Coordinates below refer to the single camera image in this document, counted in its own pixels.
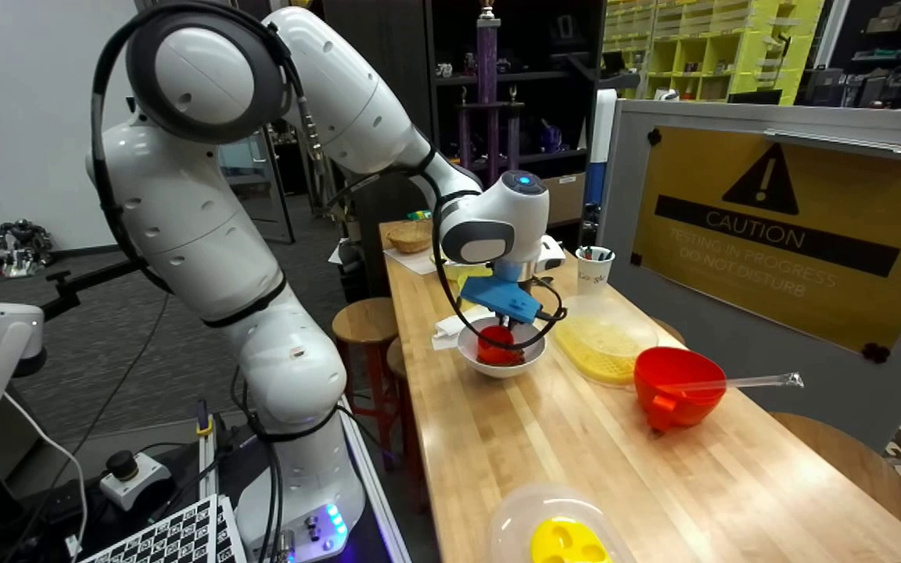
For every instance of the checkerboard calibration board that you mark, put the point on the checkerboard calibration board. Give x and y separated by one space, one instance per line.
169 535

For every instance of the yellow-green plastic bowl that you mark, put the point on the yellow-green plastic bowl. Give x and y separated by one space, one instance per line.
467 281

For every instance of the purple pole trophy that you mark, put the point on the purple pole trophy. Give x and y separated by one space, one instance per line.
487 95

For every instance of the black shelving unit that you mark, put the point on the black shelving unit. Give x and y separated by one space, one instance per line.
546 64

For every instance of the aluminium frame rail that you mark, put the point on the aluminium frame rail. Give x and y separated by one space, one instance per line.
376 502

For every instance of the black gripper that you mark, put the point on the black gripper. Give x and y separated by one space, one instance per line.
514 325

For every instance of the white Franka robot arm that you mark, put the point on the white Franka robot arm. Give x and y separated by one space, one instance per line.
189 230

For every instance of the white bowl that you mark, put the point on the white bowl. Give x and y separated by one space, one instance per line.
533 361

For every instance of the yellow caution sign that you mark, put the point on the yellow caution sign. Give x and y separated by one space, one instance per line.
782 238

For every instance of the red plastic cup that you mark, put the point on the red plastic cup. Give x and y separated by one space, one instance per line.
681 380

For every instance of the gray partition panel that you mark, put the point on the gray partition panel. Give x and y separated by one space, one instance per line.
743 377

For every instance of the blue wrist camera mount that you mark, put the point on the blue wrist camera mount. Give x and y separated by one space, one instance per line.
502 299

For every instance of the yellow-green shelf unit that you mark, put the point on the yellow-green shelf unit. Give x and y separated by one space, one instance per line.
711 49

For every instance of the clear plastic spoon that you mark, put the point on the clear plastic spoon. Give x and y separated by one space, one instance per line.
764 380

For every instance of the yellow plastic piece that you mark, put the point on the yellow plastic piece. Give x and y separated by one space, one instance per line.
568 542

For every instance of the emergency stop button box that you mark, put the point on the emergency stop button box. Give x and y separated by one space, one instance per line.
133 474

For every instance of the small brown cardboard box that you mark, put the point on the small brown cardboard box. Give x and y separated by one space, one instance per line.
564 200

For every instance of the clear round lidded container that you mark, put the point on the clear round lidded container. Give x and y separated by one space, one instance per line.
514 520

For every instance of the white and blue tube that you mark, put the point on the white and blue tube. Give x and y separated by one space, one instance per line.
598 136

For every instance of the clear container yellow contents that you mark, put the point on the clear container yellow contents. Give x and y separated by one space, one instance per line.
601 347

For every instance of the white paper cup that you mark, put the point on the white paper cup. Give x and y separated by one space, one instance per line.
596 272

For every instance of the white paper towel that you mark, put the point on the white paper towel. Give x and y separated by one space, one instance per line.
444 333

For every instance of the round wooden stool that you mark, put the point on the round wooden stool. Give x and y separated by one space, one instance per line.
847 458
364 318
394 357

